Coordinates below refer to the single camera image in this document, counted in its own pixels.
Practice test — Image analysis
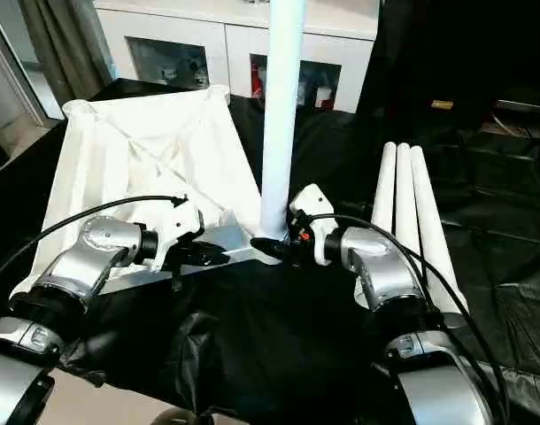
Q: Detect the white plastic table leg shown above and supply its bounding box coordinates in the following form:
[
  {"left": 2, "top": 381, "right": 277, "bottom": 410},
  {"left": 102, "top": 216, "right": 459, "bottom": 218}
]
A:
[
  {"left": 353, "top": 141, "right": 398, "bottom": 307},
  {"left": 251, "top": 0, "right": 307, "bottom": 266},
  {"left": 395, "top": 143, "right": 424, "bottom": 258},
  {"left": 409, "top": 145, "right": 469, "bottom": 329}
]

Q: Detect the white plastic table top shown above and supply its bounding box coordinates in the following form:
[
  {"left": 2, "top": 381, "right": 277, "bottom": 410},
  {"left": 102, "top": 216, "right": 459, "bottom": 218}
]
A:
[{"left": 8, "top": 85, "right": 289, "bottom": 298}]

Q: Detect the black plastic mat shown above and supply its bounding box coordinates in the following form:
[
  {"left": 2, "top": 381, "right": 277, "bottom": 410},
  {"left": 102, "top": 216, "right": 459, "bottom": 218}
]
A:
[{"left": 0, "top": 78, "right": 540, "bottom": 425}]

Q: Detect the black box with yellow label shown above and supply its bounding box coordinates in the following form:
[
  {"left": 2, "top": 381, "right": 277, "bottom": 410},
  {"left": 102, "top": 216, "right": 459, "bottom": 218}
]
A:
[{"left": 355, "top": 0, "right": 498, "bottom": 130}]

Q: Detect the white glass-door cabinet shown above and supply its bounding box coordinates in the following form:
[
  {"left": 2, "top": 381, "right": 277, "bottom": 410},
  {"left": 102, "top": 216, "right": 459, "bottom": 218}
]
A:
[{"left": 92, "top": 0, "right": 380, "bottom": 115}]

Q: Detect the grey-brown curtain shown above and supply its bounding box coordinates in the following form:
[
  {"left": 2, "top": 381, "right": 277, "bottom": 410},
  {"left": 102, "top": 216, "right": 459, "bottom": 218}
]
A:
[{"left": 20, "top": 0, "right": 117, "bottom": 105}]

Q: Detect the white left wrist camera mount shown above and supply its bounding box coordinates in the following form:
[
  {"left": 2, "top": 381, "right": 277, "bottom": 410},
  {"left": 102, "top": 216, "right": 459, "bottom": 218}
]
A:
[{"left": 149, "top": 193, "right": 205, "bottom": 274}]

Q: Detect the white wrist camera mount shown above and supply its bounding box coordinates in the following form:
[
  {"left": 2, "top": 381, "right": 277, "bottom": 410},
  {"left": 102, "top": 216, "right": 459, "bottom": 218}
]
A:
[
  {"left": 288, "top": 183, "right": 340, "bottom": 267},
  {"left": 149, "top": 193, "right": 205, "bottom": 274}
]

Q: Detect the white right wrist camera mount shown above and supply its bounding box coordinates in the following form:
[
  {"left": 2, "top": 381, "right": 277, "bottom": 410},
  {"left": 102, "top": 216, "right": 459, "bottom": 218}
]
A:
[{"left": 288, "top": 183, "right": 340, "bottom": 267}]

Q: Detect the dark metal rail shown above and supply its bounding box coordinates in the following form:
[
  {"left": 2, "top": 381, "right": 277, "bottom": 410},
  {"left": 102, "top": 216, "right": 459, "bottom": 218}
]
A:
[{"left": 492, "top": 98, "right": 540, "bottom": 115}]

